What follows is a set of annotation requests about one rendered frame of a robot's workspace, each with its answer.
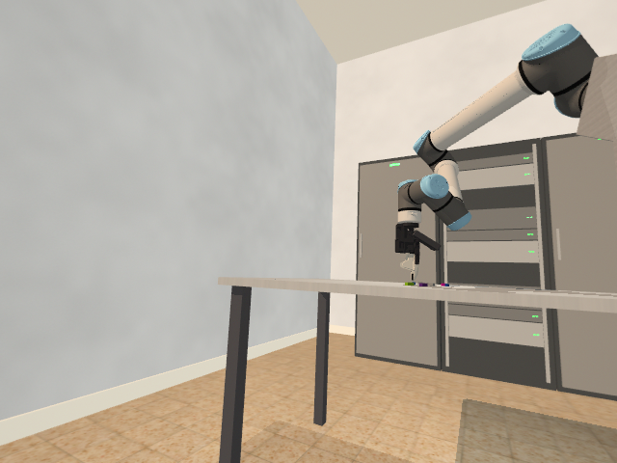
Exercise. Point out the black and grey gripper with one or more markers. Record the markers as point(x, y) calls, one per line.
point(405, 242)

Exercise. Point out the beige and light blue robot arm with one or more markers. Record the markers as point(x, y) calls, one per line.
point(560, 62)

